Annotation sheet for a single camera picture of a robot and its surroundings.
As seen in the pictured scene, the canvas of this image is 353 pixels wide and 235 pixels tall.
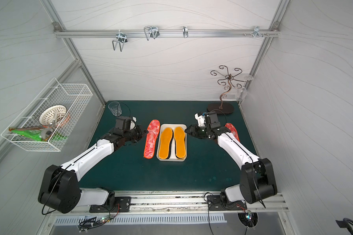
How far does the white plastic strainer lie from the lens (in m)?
0.65

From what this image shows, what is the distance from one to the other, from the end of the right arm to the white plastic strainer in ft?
2.03

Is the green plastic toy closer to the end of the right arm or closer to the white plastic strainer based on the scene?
the white plastic strainer

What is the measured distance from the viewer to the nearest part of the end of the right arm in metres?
0.62
